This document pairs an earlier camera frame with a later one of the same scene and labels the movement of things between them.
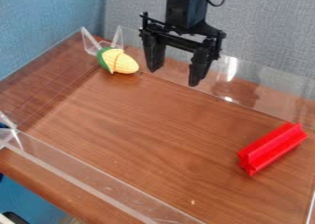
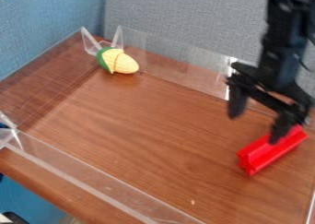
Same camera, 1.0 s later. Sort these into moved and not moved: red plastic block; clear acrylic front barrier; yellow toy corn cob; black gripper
Moved: black gripper
Not moved: red plastic block; clear acrylic front barrier; yellow toy corn cob
